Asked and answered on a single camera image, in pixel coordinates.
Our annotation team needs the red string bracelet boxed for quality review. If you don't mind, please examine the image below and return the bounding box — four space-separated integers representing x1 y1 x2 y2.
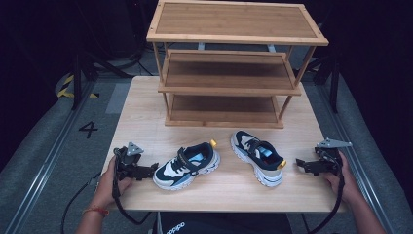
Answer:
81 206 111 218

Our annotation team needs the black floor cable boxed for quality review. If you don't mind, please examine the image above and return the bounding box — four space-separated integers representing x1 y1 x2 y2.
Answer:
106 40 160 77

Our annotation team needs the yellow black striped tape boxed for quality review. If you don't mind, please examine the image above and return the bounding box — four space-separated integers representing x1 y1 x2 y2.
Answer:
56 73 100 99

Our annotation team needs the black metal stand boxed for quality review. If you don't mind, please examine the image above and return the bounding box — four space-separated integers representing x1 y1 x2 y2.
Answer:
68 48 134 112
310 53 341 115

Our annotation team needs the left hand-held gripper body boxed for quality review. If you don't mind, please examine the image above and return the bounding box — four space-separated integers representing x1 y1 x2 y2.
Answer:
112 141 145 181

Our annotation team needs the thin black cable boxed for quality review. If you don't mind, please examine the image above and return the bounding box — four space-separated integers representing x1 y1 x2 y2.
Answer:
59 171 102 234

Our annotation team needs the person's dark printed shirt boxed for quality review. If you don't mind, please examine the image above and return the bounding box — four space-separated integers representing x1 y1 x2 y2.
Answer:
151 212 294 234

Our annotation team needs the person's right hand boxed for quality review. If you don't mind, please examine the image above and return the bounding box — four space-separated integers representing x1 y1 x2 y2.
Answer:
322 151 362 205

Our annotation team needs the person's left hand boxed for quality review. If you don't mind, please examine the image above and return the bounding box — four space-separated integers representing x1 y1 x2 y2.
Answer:
93 155 134 210

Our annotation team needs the thick black gripper cable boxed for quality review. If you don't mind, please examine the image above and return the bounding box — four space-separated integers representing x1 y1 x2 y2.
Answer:
306 149 346 234
111 155 154 226

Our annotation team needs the wooden three-tier shoe rack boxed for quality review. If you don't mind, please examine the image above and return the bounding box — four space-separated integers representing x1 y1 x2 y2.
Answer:
145 0 330 130

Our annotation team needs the navy white sneaker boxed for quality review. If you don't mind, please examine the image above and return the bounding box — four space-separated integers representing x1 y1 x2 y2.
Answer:
152 138 222 192
229 130 288 188

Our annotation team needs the grey metal floor rail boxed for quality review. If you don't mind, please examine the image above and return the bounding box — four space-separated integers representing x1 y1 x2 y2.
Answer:
3 79 97 234
315 82 395 234

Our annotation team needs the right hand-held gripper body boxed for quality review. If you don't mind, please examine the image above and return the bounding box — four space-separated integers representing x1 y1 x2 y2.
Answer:
313 137 354 176

